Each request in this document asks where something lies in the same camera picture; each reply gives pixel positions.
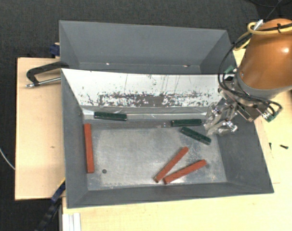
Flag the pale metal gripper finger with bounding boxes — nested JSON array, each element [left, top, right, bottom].
[[205, 119, 239, 136], [203, 103, 223, 128]]

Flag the dark green flat block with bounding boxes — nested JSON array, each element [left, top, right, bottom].
[[170, 118, 203, 128], [180, 126, 212, 146], [93, 111, 128, 122]]

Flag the red-brown flat block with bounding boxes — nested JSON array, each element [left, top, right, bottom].
[[83, 123, 95, 174], [153, 146, 189, 183], [162, 159, 207, 185]]

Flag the grey metal bin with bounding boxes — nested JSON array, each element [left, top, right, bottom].
[[58, 20, 275, 209]]

